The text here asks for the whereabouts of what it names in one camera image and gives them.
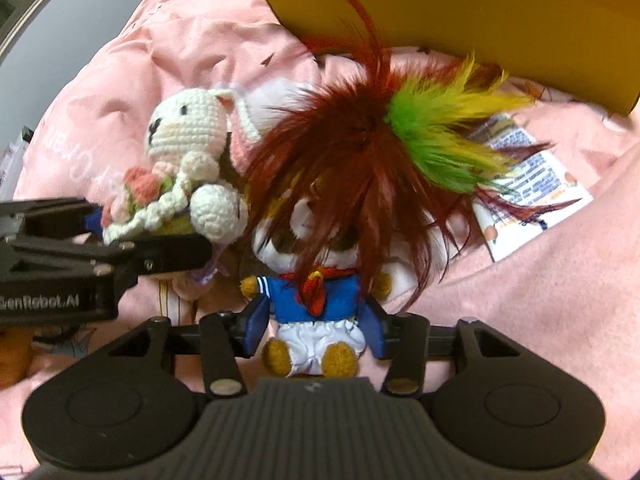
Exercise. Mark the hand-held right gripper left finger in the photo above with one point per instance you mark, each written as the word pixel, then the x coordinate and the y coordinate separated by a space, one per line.
pixel 254 332

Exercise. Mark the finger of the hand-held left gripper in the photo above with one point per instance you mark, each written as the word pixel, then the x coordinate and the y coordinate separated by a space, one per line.
pixel 50 215
pixel 170 255

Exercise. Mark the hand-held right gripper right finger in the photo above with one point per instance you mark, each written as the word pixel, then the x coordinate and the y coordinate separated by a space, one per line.
pixel 375 332

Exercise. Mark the plush doll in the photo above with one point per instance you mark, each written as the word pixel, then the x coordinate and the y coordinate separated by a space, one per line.
pixel 300 305

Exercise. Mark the white crocheted bunny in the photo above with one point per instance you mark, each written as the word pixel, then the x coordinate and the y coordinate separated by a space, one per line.
pixel 185 125

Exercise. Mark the red green feather toy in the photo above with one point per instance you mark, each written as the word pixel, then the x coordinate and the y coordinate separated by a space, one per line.
pixel 340 150

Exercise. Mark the orange cardboard box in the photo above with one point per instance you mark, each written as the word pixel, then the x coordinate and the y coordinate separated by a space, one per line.
pixel 475 15

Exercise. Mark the pink printed blanket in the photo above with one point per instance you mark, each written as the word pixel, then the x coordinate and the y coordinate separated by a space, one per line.
pixel 525 320

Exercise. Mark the white printed leaflet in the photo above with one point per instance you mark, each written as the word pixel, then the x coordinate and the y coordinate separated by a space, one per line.
pixel 542 170

